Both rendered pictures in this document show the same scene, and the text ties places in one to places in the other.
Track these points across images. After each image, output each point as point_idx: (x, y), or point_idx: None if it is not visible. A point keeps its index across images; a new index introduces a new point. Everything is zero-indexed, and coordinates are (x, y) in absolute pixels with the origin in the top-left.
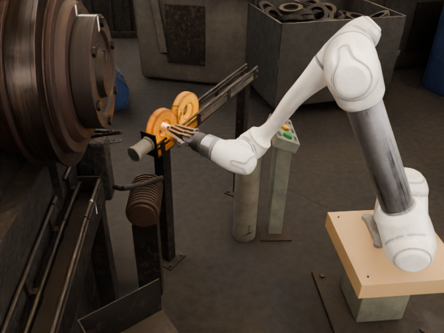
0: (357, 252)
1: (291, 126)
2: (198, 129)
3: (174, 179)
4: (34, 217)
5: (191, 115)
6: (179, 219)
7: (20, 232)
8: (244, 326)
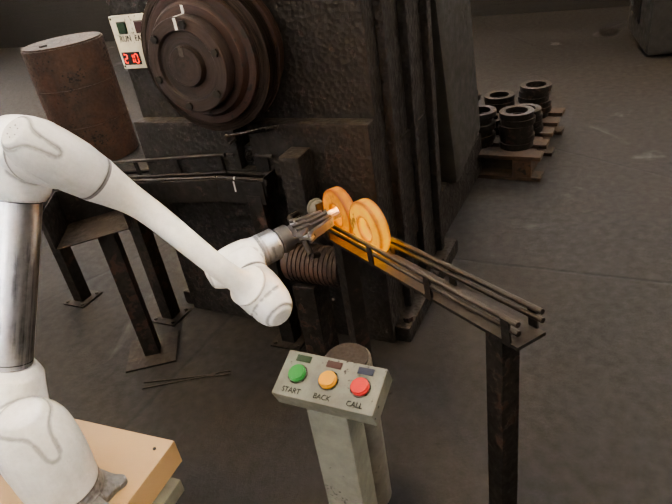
0: (91, 437)
1: (340, 402)
2: (308, 235)
3: (575, 435)
4: (201, 142)
5: (369, 241)
6: (447, 418)
7: (180, 135)
8: (221, 436)
